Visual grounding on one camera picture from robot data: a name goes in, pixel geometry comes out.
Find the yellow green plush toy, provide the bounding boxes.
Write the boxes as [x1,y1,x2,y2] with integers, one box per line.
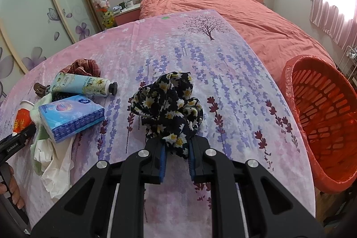
[102,10,116,29]

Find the red checked scrunchie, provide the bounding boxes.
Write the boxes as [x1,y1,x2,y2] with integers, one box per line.
[61,59,101,78]

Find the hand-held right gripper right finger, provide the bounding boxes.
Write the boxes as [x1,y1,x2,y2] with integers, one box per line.
[188,138,327,238]

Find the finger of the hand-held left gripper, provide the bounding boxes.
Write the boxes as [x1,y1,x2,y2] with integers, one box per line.
[12,124,37,144]

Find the pale green cloth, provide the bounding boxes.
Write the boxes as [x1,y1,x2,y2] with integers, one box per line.
[29,94,54,175]

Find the white tissue paper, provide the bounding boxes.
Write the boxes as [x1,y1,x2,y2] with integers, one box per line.
[33,136,76,203]

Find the red laundry basket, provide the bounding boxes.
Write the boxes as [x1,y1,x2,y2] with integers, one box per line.
[280,54,357,194]

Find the blue floral hand cream tube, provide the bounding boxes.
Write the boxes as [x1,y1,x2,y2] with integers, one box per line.
[50,72,119,97]

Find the red paper cup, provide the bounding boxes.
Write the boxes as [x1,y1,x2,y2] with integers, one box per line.
[15,100,35,134]

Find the person's left hand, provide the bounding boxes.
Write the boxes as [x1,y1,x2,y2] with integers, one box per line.
[0,165,26,210]

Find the orange plastic basket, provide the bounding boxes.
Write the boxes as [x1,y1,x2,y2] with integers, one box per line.
[280,55,357,194]

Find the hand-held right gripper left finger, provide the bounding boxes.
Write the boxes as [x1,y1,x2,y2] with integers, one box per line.
[30,140,168,238]

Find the brown hair clip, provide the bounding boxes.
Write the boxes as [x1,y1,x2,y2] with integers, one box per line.
[33,83,51,95]

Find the blue tissue pack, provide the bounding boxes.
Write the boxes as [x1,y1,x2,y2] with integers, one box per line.
[38,95,106,144]

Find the white wire rack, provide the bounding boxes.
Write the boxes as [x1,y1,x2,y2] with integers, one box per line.
[338,45,357,80]

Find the flower print wardrobe doors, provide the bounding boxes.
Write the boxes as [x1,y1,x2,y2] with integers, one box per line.
[0,0,104,105]

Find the black floral scrunchie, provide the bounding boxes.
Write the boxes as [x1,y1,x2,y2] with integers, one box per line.
[128,71,204,159]

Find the pink floral printed cloth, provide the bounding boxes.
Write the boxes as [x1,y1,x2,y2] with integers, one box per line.
[0,9,317,238]

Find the orange duvet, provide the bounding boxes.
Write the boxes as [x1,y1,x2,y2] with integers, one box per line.
[139,0,336,94]

